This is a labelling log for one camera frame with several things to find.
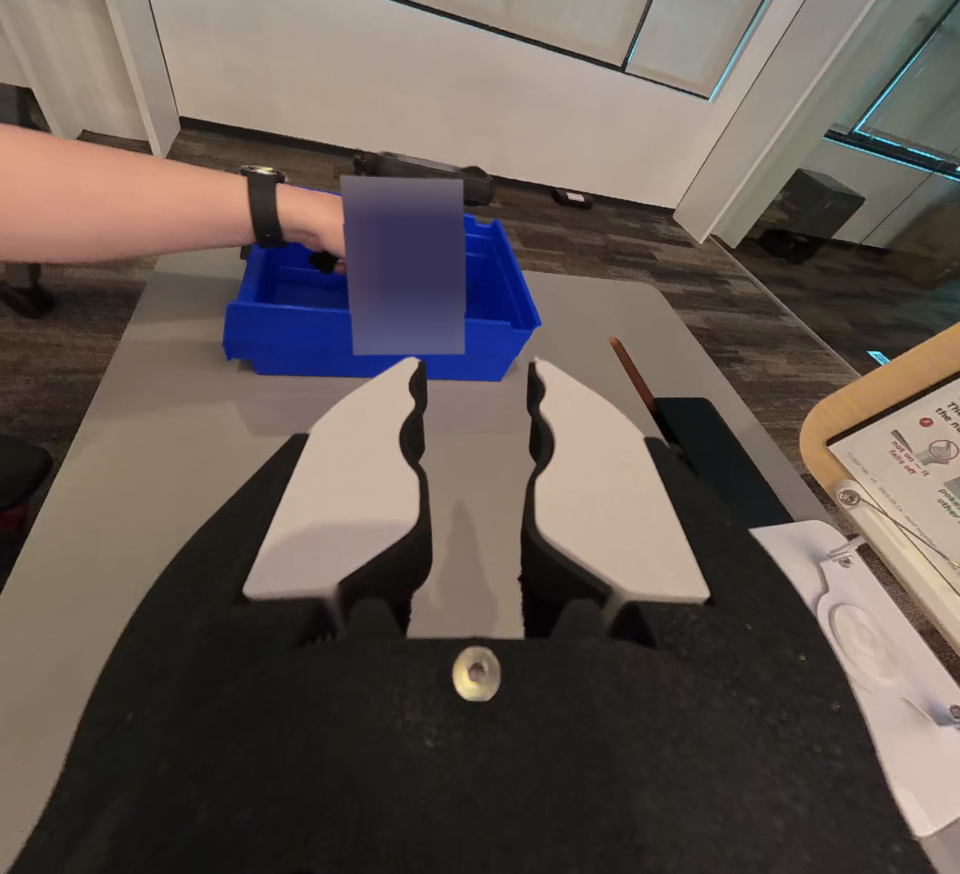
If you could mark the instruction sheet on wooden board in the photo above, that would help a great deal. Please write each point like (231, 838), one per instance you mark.
(817, 431)

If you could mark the person's left hand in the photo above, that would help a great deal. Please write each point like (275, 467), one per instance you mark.
(311, 221)

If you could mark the small black floor device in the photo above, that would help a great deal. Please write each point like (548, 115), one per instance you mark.
(574, 197)

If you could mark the blue plastic bin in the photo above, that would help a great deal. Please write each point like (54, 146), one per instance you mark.
(300, 341)

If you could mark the printed instruction sheet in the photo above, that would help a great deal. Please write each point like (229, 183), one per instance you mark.
(922, 454)

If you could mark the person's left forearm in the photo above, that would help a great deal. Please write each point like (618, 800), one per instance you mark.
(112, 199)

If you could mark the black floor box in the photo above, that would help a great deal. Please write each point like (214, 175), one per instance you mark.
(814, 214)

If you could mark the long black floor device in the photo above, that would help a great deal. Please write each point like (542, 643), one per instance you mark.
(420, 165)

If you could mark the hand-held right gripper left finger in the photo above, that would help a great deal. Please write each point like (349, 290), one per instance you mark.
(345, 499)

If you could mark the white stand base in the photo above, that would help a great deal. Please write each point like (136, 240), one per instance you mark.
(885, 724)

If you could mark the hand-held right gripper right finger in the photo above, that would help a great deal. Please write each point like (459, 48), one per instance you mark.
(615, 506)

